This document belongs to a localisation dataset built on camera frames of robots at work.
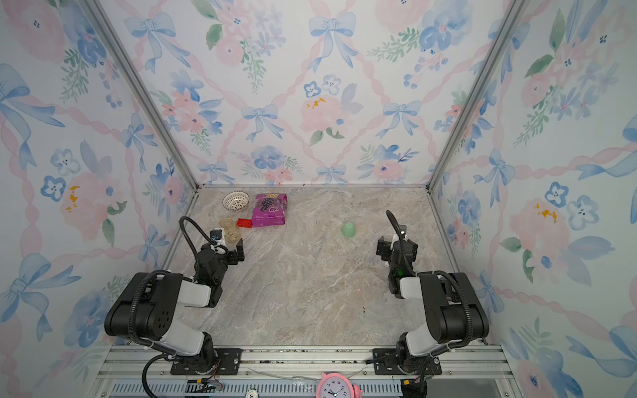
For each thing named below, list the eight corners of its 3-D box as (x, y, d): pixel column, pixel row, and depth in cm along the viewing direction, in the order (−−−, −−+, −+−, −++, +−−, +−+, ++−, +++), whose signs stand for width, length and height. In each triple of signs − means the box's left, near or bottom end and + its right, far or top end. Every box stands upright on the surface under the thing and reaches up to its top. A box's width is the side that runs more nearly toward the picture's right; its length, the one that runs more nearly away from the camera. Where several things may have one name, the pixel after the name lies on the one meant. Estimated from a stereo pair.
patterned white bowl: (224, 211, 112) (221, 203, 109) (229, 197, 118) (226, 190, 114) (248, 211, 113) (246, 203, 109) (252, 197, 118) (249, 190, 114)
